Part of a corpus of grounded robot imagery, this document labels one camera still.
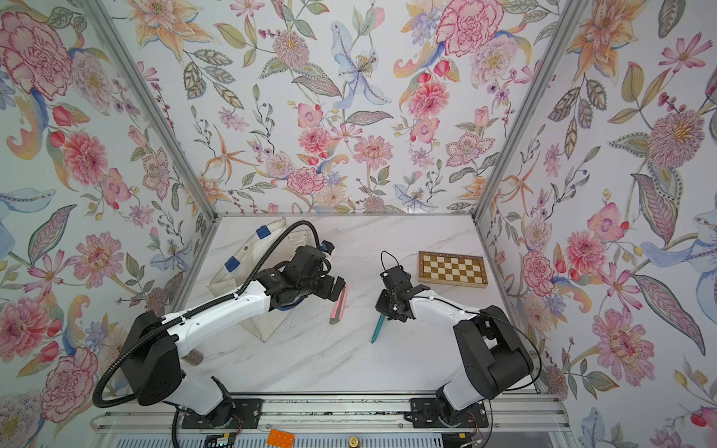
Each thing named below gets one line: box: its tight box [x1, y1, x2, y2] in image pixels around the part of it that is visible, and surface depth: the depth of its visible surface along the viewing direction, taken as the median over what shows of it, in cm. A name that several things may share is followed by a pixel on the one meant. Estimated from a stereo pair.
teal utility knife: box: [370, 313, 386, 344], surface depth 88 cm
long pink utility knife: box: [328, 283, 350, 325], surface depth 94 cm
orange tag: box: [267, 429, 296, 448], surface depth 72 cm
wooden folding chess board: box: [417, 250, 489, 289], surface depth 103 cm
